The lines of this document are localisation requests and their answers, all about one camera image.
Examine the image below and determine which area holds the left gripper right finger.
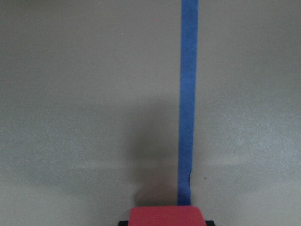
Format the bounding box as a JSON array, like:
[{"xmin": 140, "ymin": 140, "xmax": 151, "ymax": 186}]
[{"xmin": 205, "ymin": 220, "xmax": 214, "ymax": 226}]

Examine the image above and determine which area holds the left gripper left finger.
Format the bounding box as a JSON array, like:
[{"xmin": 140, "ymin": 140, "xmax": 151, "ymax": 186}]
[{"xmin": 117, "ymin": 221, "xmax": 129, "ymax": 226}]

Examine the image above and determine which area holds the red block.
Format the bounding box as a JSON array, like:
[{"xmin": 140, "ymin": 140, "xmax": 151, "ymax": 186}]
[{"xmin": 128, "ymin": 206, "xmax": 206, "ymax": 226}]

